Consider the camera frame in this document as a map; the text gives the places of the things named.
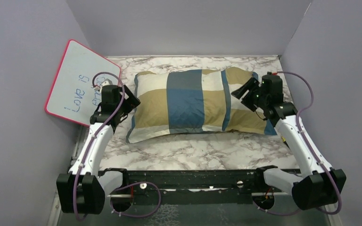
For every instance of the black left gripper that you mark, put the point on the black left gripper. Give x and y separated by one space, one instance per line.
131 102

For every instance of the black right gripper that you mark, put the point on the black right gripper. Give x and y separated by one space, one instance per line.
252 84

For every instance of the blue beige checked pillowcase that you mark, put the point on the blue beige checked pillowcase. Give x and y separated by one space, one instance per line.
193 101

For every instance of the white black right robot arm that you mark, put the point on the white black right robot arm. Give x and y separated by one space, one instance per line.
302 162

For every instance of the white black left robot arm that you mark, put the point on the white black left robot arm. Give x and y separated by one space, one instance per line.
87 165

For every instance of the pink framed whiteboard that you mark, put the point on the pink framed whiteboard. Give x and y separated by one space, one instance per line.
72 96

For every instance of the black yellow marker pen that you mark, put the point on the black yellow marker pen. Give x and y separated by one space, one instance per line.
285 142

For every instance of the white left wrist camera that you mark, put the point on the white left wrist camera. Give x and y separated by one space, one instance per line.
99 88

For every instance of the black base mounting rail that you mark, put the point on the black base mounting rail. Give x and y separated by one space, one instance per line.
190 187

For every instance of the aluminium frame rail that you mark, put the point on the aluminium frame rail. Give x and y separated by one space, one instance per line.
208 151

